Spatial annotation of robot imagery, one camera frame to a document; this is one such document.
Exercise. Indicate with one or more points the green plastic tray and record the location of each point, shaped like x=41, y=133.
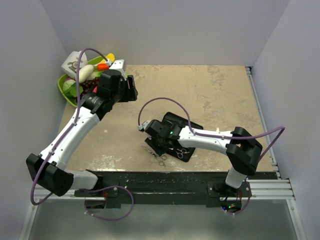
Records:
x=84, y=61

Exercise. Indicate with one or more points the silver straight hair scissors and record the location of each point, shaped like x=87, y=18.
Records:
x=159, y=158

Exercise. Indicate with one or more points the orange toy carrot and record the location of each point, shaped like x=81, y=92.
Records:
x=102, y=67

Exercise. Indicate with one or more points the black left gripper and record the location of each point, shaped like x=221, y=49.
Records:
x=131, y=92

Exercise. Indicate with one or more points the white paper bag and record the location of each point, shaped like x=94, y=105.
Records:
x=69, y=66

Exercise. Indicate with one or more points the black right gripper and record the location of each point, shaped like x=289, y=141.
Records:
x=164, y=149

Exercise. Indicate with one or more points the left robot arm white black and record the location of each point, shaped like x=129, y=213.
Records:
x=48, y=168

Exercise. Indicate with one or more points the silver thinning scissors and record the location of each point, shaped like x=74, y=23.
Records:
x=181, y=152

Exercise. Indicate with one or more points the green toy leafy vegetable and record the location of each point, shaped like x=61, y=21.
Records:
x=69, y=88

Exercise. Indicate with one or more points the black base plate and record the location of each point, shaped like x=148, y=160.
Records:
x=200, y=188

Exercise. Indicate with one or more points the white toy radish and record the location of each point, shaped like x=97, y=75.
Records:
x=84, y=73

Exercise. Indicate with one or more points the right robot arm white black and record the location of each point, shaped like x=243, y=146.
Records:
x=179, y=141

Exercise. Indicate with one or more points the yellow toy pepper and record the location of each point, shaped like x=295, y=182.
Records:
x=111, y=57

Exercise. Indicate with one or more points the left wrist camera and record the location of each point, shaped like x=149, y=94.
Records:
x=120, y=66

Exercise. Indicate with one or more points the purple toy grapes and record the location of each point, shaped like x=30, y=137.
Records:
x=86, y=85

